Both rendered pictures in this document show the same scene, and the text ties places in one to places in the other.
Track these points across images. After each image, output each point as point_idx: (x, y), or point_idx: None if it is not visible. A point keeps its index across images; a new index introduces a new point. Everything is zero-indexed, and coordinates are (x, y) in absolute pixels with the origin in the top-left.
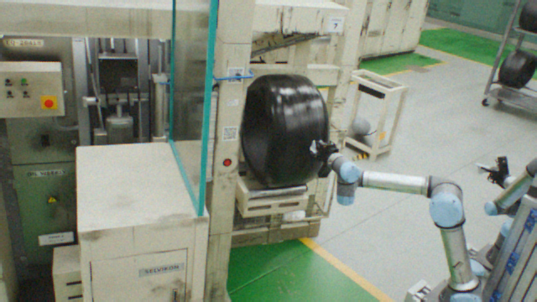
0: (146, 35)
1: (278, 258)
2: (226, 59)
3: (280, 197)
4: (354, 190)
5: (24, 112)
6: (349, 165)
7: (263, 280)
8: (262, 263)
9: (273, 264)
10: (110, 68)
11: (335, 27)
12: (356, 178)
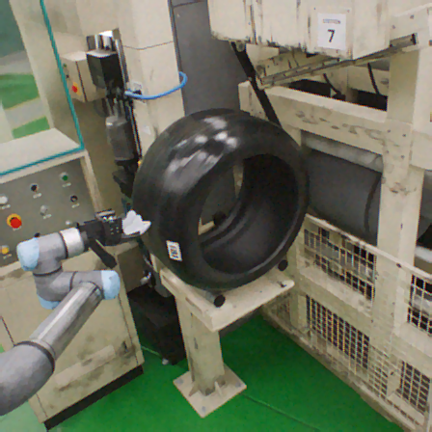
0: (65, 28)
1: (345, 428)
2: (128, 68)
3: (194, 290)
4: (42, 290)
5: (72, 94)
6: (22, 242)
7: (286, 422)
8: (319, 410)
9: (327, 424)
10: (91, 64)
11: (331, 38)
12: (23, 266)
